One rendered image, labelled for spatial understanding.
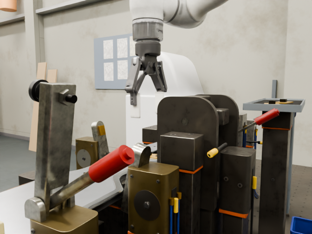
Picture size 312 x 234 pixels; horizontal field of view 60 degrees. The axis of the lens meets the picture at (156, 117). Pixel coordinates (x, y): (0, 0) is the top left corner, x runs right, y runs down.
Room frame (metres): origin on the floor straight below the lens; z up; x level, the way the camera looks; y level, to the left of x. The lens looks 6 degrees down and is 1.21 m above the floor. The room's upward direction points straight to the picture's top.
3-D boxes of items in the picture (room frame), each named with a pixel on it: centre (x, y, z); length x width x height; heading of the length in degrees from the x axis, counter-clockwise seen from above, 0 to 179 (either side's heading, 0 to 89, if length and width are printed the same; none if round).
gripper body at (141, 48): (0.81, 0.02, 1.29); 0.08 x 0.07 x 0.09; 150
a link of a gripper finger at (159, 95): (0.87, -0.01, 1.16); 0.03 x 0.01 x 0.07; 60
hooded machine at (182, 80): (3.23, -0.17, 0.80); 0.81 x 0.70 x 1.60; 56
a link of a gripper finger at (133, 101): (0.73, 0.07, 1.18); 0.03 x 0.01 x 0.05; 150
